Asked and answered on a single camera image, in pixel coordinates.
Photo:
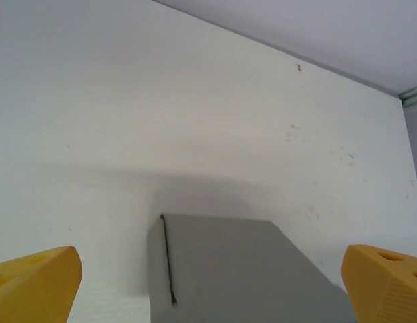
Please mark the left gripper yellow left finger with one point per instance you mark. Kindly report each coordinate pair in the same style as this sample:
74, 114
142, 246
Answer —
36, 289

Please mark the grey paper box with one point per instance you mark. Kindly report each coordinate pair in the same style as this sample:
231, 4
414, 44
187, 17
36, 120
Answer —
235, 269

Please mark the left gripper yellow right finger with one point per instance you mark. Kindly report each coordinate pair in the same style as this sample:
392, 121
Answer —
386, 292

